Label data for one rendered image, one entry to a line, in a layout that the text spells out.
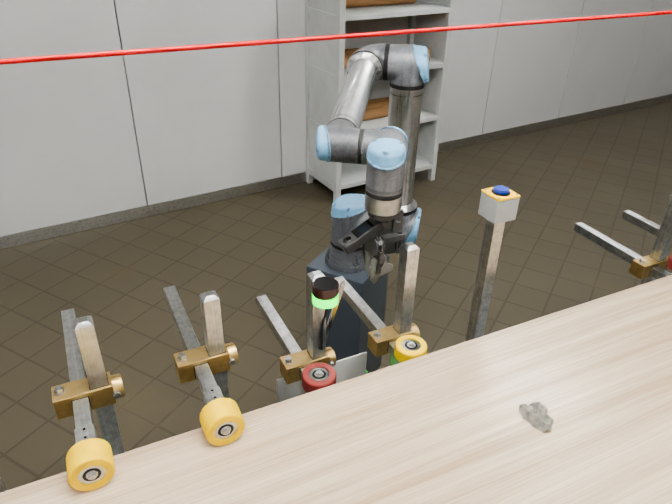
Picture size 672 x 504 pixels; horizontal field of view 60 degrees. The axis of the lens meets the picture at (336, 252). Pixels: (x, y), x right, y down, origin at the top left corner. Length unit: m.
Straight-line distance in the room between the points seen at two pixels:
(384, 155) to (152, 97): 2.69
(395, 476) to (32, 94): 3.08
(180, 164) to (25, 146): 0.92
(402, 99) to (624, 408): 1.14
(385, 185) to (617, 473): 0.76
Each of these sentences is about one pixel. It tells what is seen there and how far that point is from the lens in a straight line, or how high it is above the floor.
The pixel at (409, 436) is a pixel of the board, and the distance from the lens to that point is 1.27.
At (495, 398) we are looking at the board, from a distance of 1.38.
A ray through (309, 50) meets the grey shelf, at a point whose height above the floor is 0.98.
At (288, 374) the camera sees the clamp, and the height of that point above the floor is 0.85.
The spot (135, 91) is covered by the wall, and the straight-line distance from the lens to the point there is 3.85.
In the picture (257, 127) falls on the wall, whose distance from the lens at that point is 4.18.
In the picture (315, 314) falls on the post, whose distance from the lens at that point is 1.38.
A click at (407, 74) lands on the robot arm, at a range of 1.97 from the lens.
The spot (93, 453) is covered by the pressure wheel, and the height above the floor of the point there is 0.98.
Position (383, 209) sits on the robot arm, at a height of 1.22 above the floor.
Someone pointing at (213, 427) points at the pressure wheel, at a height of 0.96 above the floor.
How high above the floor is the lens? 1.84
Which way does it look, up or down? 31 degrees down
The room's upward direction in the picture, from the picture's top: 1 degrees clockwise
